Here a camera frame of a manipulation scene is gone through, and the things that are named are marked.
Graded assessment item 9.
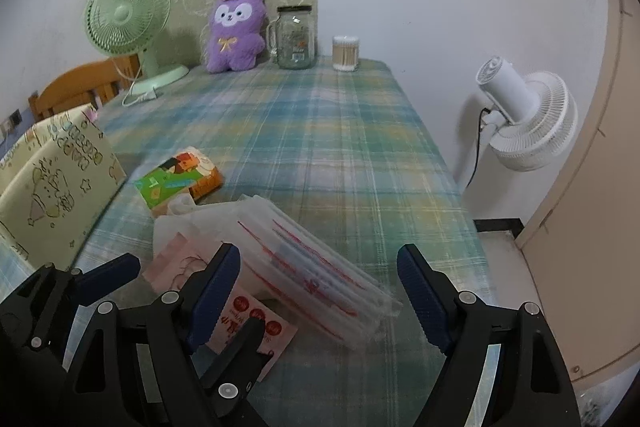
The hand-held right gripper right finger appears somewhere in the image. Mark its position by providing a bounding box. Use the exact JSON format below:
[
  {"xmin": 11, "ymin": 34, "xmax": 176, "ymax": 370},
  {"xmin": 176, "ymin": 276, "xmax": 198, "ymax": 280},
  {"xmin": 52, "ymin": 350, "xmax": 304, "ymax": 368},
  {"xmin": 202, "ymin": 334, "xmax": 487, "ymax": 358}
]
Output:
[{"xmin": 396, "ymin": 243, "xmax": 583, "ymax": 427}]

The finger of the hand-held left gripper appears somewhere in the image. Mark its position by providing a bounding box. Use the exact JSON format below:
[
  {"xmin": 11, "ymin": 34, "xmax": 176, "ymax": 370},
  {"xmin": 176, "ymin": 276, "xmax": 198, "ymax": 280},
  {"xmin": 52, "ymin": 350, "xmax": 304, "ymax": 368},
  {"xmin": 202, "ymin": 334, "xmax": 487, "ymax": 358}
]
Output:
[
  {"xmin": 65, "ymin": 253, "xmax": 142, "ymax": 308},
  {"xmin": 197, "ymin": 316, "xmax": 268, "ymax": 415}
]

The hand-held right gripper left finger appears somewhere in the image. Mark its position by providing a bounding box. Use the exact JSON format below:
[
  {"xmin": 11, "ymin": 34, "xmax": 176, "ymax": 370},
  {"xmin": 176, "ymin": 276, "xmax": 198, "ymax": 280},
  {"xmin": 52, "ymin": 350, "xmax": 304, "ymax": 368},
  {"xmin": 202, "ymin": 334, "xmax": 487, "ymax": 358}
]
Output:
[{"xmin": 62, "ymin": 243, "xmax": 271, "ymax": 427}]

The pink packet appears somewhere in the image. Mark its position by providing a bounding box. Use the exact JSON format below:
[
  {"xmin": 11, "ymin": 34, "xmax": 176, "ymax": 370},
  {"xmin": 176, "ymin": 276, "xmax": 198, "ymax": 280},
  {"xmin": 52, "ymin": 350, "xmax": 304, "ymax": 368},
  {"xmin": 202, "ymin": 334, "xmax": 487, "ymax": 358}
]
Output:
[{"xmin": 142, "ymin": 232, "xmax": 299, "ymax": 380}]

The yellow cartoon print box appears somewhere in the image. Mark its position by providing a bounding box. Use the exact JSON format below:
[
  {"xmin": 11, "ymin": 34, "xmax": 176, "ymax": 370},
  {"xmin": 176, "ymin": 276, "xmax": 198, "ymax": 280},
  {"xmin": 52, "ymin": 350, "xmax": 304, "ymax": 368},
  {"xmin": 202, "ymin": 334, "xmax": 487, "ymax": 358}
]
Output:
[{"xmin": 0, "ymin": 103, "xmax": 127, "ymax": 273}]

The green orange tissue pack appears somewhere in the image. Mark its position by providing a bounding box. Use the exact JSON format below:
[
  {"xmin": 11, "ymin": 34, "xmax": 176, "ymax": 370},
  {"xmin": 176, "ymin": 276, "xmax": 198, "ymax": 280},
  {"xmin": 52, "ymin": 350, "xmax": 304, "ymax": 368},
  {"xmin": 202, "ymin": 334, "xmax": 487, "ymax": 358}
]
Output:
[{"xmin": 133, "ymin": 148, "xmax": 224, "ymax": 212}]

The wooden chair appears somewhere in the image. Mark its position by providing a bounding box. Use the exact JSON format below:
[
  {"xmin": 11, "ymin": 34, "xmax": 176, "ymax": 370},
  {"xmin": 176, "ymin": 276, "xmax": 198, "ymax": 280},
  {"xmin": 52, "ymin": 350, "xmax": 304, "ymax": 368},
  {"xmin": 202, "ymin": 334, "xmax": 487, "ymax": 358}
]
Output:
[{"xmin": 29, "ymin": 54, "xmax": 146, "ymax": 120}]

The plaid tablecloth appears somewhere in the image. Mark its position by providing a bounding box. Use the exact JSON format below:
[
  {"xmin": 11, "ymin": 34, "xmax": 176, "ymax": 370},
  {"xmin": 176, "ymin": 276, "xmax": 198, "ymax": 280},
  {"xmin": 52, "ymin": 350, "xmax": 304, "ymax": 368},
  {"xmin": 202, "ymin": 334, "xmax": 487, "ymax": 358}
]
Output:
[{"xmin": 0, "ymin": 57, "xmax": 501, "ymax": 427}]

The white standing fan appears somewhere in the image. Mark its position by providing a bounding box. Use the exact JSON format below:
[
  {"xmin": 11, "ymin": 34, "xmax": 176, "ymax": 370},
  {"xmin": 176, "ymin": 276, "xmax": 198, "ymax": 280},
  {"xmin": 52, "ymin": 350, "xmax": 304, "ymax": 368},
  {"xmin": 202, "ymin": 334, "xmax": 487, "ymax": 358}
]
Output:
[{"xmin": 475, "ymin": 55, "xmax": 579, "ymax": 172}]

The beige door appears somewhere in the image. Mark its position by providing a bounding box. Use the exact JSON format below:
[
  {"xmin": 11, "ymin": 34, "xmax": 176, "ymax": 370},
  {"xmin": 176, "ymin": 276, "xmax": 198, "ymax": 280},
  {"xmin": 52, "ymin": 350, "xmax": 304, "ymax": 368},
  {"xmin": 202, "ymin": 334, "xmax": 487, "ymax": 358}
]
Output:
[{"xmin": 515, "ymin": 0, "xmax": 640, "ymax": 388}]

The green desk fan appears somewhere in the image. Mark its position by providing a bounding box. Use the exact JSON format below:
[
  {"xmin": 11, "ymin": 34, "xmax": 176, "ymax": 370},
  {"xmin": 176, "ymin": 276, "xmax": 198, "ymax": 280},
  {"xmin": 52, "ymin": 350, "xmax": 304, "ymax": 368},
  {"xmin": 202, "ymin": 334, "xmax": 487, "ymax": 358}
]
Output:
[{"xmin": 84, "ymin": 0, "xmax": 191, "ymax": 95}]

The cotton swab container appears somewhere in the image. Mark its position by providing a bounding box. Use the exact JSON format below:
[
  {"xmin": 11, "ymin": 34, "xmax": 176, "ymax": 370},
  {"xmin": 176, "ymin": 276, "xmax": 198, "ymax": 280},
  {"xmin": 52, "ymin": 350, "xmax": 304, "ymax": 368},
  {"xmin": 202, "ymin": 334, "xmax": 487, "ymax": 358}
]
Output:
[{"xmin": 332, "ymin": 35, "xmax": 361, "ymax": 72}]

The purple plush toy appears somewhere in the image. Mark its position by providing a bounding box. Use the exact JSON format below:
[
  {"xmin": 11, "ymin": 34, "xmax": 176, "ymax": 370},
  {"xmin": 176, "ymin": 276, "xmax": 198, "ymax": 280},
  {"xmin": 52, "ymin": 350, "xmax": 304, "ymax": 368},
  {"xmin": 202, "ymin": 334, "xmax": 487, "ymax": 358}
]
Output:
[{"xmin": 205, "ymin": 0, "xmax": 267, "ymax": 74}]

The glass jar mug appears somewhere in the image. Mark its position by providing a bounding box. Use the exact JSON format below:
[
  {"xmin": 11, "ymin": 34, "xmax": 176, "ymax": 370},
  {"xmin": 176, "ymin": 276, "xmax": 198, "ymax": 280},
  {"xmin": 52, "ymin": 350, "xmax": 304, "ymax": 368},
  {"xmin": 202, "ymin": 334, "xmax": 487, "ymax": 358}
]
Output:
[{"xmin": 265, "ymin": 6, "xmax": 317, "ymax": 70}]

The black fan cable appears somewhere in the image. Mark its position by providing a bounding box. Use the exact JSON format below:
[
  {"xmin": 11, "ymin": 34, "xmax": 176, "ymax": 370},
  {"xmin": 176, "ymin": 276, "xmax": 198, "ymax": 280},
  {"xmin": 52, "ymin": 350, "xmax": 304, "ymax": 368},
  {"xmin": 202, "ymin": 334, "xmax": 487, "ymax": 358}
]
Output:
[{"xmin": 465, "ymin": 107, "xmax": 493, "ymax": 190}]

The green fan plug cable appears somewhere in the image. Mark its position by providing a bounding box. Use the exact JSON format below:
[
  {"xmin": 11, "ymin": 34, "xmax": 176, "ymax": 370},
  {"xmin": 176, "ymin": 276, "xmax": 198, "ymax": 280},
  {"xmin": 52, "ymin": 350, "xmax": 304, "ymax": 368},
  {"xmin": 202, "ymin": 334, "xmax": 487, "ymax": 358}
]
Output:
[{"xmin": 121, "ymin": 57, "xmax": 163, "ymax": 108}]

